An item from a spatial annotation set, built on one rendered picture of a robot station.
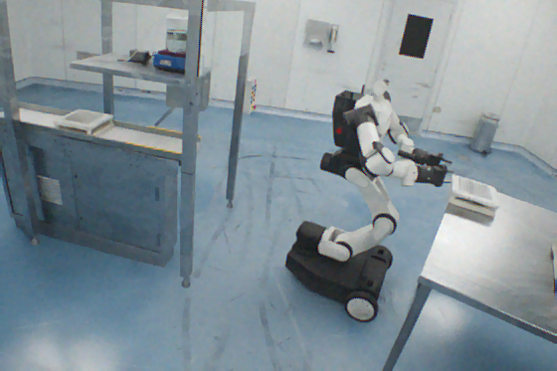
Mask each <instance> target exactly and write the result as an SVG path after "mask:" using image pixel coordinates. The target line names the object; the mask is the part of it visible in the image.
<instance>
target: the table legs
mask: <svg viewBox="0 0 557 371"><path fill-rule="evenodd" d="M418 289H419V291H418V293H417V295H416V297H415V300H414V302H413V303H412V306H411V308H410V311H409V313H408V315H407V317H406V320H405V322H404V323H403V326H402V328H401V330H400V332H399V335H398V337H397V339H396V341H395V343H394V345H393V347H392V350H391V352H390V354H389V356H388V358H387V360H386V362H385V365H384V366H383V369H382V371H393V368H394V367H395V365H396V363H397V361H398V359H399V357H400V355H401V353H402V351H403V348H404V347H405V345H406V342H407V341H408V339H409V336H410V334H411V333H412V330H413V328H414V326H415V324H416V322H417V320H418V317H419V316H420V314H421V311H422V309H423V307H424V305H425V303H426V301H427V299H428V297H429V295H430V293H431V290H432V288H431V287H427V286H426V285H424V284H422V283H419V284H418Z"/></svg>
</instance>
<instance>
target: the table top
mask: <svg viewBox="0 0 557 371"><path fill-rule="evenodd" d="M496 195H497V200H498V204H499V208H498V209H496V214H495V218H491V217H490V216H487V215H485V214H482V213H478V212H475V211H472V210H469V209H467V208H464V207H461V206H456V205H453V204H448V207H447V210H446V211H445V214H444V216H443V219H442V221H441V223H440V226H439V227H438V230H437V232H436V235H435V237H434V240H433V242H432V245H431V249H430V252H429V254H428V257H427V258H426V261H425V263H424V266H423V269H422V271H421V273H420V275H419V278H418V280H417V282H418V283H422V284H424V285H426V286H427V287H431V288H433V289H434V290H436V291H438V292H442V293H444V294H445V295H447V296H451V297H452V298H454V299H456V300H459V301H461V302H463V303H466V304H468V305H470V306H471V307H475V308H476V309H478V310H481V311H484V312H485V313H489V314H490V315H492V316H495V317H496V318H498V319H501V320H503V321H505V322H506V321H507V322H508V323H510V324H513V325H514V326H516V327H517V326H518V327H519V328H521V329H524V330H526V331H527V332H528V331H529V332H530V333H532V334H533V333H534V334H535V335H536V336H539V337H541V338H545V339H546V340H549V341H550V342H553V343H555V344H556V345H557V304H556V301H557V300H556V291H557V286H556V280H555V279H554V276H555V275H554V273H553V272H554V270H553V266H554V263H553V261H554V256H553V251H552V247H551V243H552V242H553V240H555V239H556V234H557V213H555V212H553V211H552V212H550V211H548V210H546V209H543V208H541V207H536V206H534V205H532V204H529V203H527V202H524V201H520V200H517V199H515V198H512V197H510V196H507V195H505V194H504V195H503V194H500V193H498V192H496Z"/></svg>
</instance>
